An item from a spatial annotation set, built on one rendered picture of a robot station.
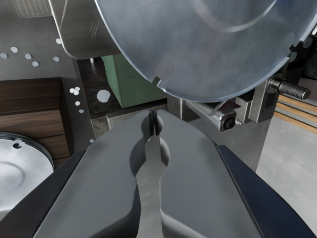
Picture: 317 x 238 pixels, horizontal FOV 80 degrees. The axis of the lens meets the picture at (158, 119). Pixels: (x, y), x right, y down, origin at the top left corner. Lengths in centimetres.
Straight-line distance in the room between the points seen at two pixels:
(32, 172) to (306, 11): 77
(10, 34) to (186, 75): 85
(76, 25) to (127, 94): 19
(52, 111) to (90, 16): 52
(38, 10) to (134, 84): 52
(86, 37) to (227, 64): 16
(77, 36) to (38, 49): 80
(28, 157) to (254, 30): 67
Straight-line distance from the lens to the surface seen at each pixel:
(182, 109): 34
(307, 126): 140
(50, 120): 69
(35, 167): 75
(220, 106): 26
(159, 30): 19
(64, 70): 99
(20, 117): 70
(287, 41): 31
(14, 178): 77
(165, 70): 20
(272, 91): 38
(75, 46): 18
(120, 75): 34
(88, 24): 18
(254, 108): 39
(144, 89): 36
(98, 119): 39
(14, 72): 102
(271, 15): 28
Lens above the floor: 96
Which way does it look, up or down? 53 degrees down
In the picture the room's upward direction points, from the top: 140 degrees clockwise
